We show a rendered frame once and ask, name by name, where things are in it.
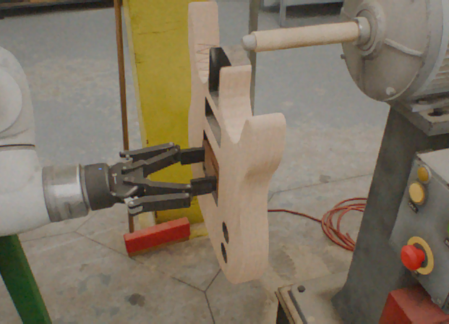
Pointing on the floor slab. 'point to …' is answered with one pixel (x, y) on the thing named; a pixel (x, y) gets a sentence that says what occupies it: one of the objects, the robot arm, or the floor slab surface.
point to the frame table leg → (20, 280)
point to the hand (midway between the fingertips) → (208, 168)
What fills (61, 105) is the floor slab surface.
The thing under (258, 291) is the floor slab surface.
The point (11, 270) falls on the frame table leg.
